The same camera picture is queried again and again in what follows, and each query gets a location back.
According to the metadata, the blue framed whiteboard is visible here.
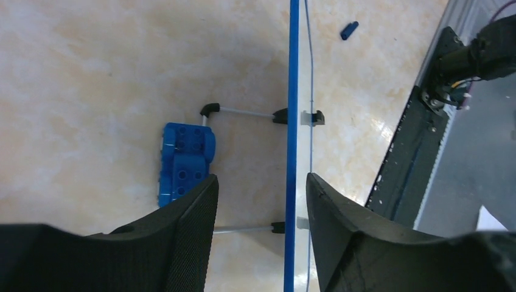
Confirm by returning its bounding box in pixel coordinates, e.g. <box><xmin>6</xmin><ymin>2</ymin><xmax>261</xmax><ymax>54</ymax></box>
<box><xmin>284</xmin><ymin>1</ymin><xmax>316</xmax><ymax>291</ymax></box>

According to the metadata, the metal wire whiteboard stand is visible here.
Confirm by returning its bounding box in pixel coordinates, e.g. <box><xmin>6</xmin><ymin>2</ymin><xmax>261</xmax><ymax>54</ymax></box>
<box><xmin>199</xmin><ymin>102</ymin><xmax>289</xmax><ymax>235</ymax></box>

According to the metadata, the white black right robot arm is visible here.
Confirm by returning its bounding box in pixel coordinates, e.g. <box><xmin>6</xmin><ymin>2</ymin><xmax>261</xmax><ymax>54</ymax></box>
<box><xmin>421</xmin><ymin>15</ymin><xmax>515</xmax><ymax>114</ymax></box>

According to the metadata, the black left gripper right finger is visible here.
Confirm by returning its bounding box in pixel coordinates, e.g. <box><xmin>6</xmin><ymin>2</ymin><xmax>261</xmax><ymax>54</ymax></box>
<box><xmin>306</xmin><ymin>173</ymin><xmax>515</xmax><ymax>291</ymax></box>

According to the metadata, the blue marker cap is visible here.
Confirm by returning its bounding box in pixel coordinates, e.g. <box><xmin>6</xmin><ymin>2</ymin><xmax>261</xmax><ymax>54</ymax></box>
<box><xmin>340</xmin><ymin>21</ymin><xmax>359</xmax><ymax>41</ymax></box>

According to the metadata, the blue toy car block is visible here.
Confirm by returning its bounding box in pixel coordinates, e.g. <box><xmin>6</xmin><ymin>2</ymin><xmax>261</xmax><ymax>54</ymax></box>
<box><xmin>158</xmin><ymin>123</ymin><xmax>216</xmax><ymax>207</ymax></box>

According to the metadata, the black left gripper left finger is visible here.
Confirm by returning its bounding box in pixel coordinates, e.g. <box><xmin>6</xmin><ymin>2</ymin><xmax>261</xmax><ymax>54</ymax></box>
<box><xmin>1</xmin><ymin>175</ymin><xmax>219</xmax><ymax>291</ymax></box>

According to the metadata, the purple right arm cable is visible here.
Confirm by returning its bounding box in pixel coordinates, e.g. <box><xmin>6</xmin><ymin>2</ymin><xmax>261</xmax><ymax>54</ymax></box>
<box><xmin>488</xmin><ymin>0</ymin><xmax>516</xmax><ymax>25</ymax></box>

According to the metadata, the black whiteboard foot clip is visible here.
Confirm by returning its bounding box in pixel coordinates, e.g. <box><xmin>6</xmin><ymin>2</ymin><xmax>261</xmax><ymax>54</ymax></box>
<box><xmin>296</xmin><ymin>217</ymin><xmax>310</xmax><ymax>230</ymax></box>
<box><xmin>300</xmin><ymin>110</ymin><xmax>325</xmax><ymax>127</ymax></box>

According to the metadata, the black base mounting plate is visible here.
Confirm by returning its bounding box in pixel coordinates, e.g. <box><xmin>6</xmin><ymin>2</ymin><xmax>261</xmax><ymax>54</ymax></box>
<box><xmin>366</xmin><ymin>27</ymin><xmax>463</xmax><ymax>228</ymax></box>

